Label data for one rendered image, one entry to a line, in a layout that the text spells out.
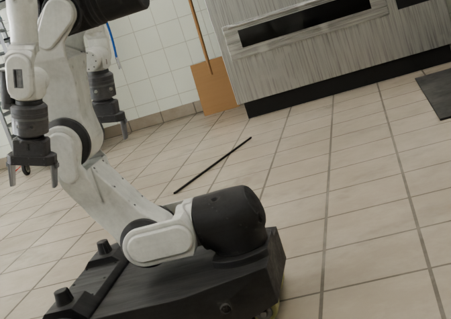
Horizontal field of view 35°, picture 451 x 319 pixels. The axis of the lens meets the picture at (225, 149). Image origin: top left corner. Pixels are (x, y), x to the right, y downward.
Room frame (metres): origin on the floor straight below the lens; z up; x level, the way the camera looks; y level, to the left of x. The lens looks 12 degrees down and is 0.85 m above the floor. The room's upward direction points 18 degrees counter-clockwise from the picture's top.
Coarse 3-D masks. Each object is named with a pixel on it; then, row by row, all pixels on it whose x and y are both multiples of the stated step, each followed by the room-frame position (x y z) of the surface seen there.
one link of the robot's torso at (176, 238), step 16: (176, 208) 1.93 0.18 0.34; (160, 224) 1.86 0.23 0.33; (176, 224) 1.85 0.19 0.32; (192, 224) 1.88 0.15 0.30; (128, 240) 1.89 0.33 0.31; (144, 240) 1.87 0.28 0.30; (160, 240) 1.86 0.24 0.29; (176, 240) 1.85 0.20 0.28; (192, 240) 1.84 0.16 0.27; (128, 256) 1.89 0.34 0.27; (144, 256) 1.87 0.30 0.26; (160, 256) 1.86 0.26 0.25; (176, 256) 1.86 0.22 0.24
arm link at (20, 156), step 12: (12, 120) 1.75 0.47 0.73; (24, 120) 1.73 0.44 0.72; (36, 120) 1.74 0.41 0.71; (48, 120) 1.79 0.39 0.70; (12, 132) 1.76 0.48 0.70; (24, 132) 1.73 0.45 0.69; (36, 132) 1.74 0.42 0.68; (12, 144) 1.76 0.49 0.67; (24, 144) 1.76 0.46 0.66; (36, 144) 1.75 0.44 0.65; (48, 144) 1.78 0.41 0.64; (12, 156) 1.76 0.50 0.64; (24, 156) 1.76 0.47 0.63; (36, 156) 1.75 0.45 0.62; (48, 156) 1.75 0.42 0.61
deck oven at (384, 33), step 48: (240, 0) 4.88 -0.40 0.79; (288, 0) 4.81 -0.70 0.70; (336, 0) 4.71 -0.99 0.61; (384, 0) 4.65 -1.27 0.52; (432, 0) 4.61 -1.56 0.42; (240, 48) 4.88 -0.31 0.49; (288, 48) 4.83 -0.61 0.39; (336, 48) 4.76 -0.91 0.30; (384, 48) 4.70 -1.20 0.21; (432, 48) 4.63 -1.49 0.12; (240, 96) 4.92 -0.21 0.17; (288, 96) 4.89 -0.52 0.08
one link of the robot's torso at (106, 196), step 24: (72, 144) 1.89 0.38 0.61; (72, 168) 1.89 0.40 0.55; (96, 168) 1.96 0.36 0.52; (72, 192) 1.92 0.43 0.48; (96, 192) 1.92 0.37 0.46; (120, 192) 1.94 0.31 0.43; (96, 216) 1.94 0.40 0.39; (120, 216) 1.93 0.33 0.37; (144, 216) 1.91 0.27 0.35; (168, 216) 1.98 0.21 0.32; (120, 240) 1.92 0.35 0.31
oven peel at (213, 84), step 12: (192, 12) 5.78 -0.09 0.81; (204, 48) 5.74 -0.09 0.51; (216, 60) 5.72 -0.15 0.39; (192, 72) 5.76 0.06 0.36; (204, 72) 5.73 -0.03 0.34; (216, 72) 5.71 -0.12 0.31; (204, 84) 5.73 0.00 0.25; (216, 84) 5.70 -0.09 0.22; (228, 84) 5.68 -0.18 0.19; (204, 96) 5.72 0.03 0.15; (216, 96) 5.70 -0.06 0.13; (228, 96) 5.67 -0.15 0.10; (204, 108) 5.72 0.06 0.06; (216, 108) 5.69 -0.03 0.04; (228, 108) 5.67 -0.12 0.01
